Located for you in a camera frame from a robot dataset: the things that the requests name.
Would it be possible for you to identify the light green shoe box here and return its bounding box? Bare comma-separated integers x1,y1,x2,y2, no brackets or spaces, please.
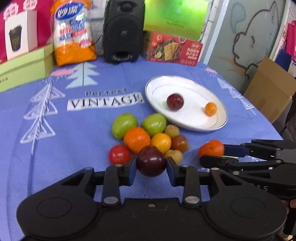
0,44,56,92

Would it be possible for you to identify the green gift box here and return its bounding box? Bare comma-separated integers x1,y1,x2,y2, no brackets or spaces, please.
144,0,209,41

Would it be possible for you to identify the large orange mandarin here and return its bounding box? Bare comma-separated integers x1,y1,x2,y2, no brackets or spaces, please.
198,140,225,158

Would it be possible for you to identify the brown red plum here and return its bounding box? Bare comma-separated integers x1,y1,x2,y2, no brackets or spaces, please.
171,135,190,153

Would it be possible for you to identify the white ceramic plate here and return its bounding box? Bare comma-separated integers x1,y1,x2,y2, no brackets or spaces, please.
145,75,228,132

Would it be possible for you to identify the tan longan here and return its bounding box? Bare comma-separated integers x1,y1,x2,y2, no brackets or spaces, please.
164,124,180,138
165,150,183,166

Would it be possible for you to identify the orange paper cup pack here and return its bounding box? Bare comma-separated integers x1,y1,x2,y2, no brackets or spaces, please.
50,1,97,66

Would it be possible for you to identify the black speaker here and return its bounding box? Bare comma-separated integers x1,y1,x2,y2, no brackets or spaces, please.
102,1,145,63

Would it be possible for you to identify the dark red plum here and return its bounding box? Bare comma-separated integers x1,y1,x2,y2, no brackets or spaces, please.
166,93,184,111
137,146,167,177

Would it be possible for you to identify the green fruit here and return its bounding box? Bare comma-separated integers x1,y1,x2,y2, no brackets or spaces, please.
142,113,167,137
111,113,138,140

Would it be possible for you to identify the cardboard box on floor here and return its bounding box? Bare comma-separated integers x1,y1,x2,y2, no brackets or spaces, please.
244,56,295,123

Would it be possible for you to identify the pink paper bag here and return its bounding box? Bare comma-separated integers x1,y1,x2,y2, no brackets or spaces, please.
1,1,53,61

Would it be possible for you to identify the red cherry tomato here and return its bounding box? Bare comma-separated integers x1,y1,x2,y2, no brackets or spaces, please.
108,145,131,165

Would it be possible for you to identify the dark red plum front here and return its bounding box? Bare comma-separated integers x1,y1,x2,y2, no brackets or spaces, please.
137,146,167,177

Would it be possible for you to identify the white cup box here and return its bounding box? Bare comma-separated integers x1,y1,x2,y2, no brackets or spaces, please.
4,10,38,60

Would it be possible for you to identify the small yellow orange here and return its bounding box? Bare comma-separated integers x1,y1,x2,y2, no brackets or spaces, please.
151,133,171,154

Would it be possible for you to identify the blue printed tablecloth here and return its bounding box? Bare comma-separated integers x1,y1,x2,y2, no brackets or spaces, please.
1,58,280,240

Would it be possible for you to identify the small front orange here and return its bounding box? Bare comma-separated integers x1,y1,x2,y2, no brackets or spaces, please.
205,102,217,116

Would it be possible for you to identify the red cracker box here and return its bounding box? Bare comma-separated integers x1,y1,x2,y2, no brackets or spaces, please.
140,32,203,66

